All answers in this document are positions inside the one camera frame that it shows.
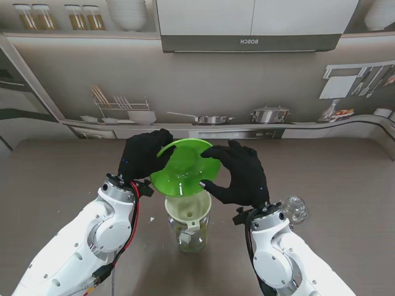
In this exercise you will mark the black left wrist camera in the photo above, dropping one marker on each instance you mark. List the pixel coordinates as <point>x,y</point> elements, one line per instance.
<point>145,188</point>

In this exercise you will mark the printed kitchen backdrop poster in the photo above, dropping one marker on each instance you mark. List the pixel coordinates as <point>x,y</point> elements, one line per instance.
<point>216,86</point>

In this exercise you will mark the bright green plastic bowl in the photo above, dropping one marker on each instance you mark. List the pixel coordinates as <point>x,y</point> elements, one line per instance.
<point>185,169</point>

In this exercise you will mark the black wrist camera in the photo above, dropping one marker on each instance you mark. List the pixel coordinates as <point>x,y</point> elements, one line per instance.
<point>241,216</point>
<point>145,188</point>

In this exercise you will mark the green mung beans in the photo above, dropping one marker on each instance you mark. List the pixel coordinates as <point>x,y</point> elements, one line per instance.
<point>202,234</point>

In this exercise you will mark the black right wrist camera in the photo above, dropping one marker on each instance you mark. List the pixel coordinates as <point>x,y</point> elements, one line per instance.
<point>241,216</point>

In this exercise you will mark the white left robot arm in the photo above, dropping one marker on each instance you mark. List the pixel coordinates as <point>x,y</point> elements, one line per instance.
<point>80,246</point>

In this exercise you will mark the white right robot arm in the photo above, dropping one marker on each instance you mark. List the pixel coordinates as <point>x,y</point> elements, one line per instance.
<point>290,256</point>

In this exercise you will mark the clear glass jar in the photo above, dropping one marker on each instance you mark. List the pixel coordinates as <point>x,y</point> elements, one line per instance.
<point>189,242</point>

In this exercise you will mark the cream plastic funnel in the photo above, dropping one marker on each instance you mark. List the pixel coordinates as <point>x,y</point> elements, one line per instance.
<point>176,209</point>

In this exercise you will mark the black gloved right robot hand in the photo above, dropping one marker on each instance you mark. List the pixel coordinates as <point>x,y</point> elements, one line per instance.
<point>243,175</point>

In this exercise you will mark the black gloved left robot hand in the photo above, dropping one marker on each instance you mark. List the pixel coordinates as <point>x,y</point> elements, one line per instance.
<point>142,154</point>

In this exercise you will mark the clear glass jar lid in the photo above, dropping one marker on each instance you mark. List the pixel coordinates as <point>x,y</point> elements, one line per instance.
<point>296,209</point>

